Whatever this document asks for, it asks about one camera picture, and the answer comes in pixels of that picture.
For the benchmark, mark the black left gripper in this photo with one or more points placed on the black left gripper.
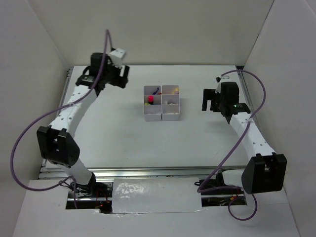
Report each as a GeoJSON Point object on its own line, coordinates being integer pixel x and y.
{"type": "Point", "coordinates": [121, 82]}

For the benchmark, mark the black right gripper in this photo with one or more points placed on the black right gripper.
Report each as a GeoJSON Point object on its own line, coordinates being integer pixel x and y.
{"type": "Point", "coordinates": [210, 94]}

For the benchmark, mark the pink white stapler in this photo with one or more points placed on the pink white stapler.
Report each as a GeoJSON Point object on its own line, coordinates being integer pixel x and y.
{"type": "Point", "coordinates": [169, 102]}

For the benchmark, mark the black pink highlighter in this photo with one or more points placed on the black pink highlighter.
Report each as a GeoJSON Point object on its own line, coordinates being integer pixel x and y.
{"type": "Point", "coordinates": [151, 99]}

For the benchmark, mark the clear tape roll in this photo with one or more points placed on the clear tape roll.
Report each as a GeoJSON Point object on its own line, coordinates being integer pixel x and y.
{"type": "Point", "coordinates": [154, 111]}

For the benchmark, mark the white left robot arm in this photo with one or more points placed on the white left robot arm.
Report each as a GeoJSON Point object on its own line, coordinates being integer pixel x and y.
{"type": "Point", "coordinates": [56, 141]}

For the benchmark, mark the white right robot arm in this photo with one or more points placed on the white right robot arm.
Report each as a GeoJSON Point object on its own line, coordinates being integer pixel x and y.
{"type": "Point", "coordinates": [266, 169]}

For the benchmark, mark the white right organizer container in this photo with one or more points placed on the white right organizer container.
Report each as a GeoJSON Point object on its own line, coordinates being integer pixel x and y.
{"type": "Point", "coordinates": [168, 110]}

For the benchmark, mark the white organizer container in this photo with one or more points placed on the white organizer container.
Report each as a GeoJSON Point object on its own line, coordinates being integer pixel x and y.
{"type": "Point", "coordinates": [168, 110]}
{"type": "Point", "coordinates": [147, 91]}

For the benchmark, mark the white left organizer container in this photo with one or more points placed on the white left organizer container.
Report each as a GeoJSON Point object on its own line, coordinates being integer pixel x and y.
{"type": "Point", "coordinates": [147, 91]}

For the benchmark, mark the white foil-taped panel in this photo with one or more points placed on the white foil-taped panel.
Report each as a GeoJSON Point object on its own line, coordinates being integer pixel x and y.
{"type": "Point", "coordinates": [157, 195]}

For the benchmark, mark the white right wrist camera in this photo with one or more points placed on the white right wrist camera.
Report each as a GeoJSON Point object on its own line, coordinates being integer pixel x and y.
{"type": "Point", "coordinates": [220, 78]}

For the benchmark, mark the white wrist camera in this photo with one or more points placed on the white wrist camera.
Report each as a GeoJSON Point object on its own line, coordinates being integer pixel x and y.
{"type": "Point", "coordinates": [117, 56]}
{"type": "Point", "coordinates": [220, 78]}

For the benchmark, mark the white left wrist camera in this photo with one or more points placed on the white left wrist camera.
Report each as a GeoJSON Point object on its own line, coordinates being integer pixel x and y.
{"type": "Point", "coordinates": [117, 56]}

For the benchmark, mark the aluminium frame rail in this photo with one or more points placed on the aluminium frame rail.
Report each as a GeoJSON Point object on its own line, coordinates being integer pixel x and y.
{"type": "Point", "coordinates": [147, 172]}

